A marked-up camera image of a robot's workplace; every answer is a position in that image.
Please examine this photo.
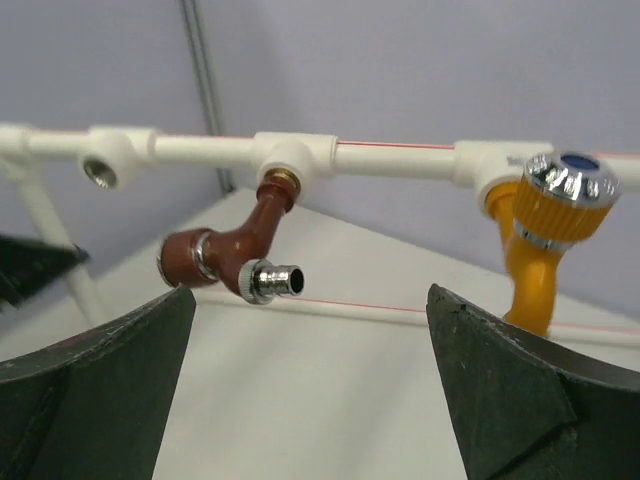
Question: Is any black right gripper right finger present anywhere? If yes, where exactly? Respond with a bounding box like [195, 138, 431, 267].
[426, 284, 639, 479]

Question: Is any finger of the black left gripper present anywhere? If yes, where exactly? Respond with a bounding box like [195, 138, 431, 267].
[1, 233, 90, 308]

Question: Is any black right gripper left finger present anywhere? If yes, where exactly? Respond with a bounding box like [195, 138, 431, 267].
[1, 287, 196, 479]

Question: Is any white pipe frame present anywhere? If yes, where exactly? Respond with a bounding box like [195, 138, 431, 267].
[0, 122, 640, 341]

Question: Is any brown faucet chrome knob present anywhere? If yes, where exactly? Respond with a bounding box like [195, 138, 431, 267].
[157, 168, 305, 305]

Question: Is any orange faucet blue cap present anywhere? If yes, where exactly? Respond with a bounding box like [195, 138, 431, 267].
[485, 151, 621, 336]

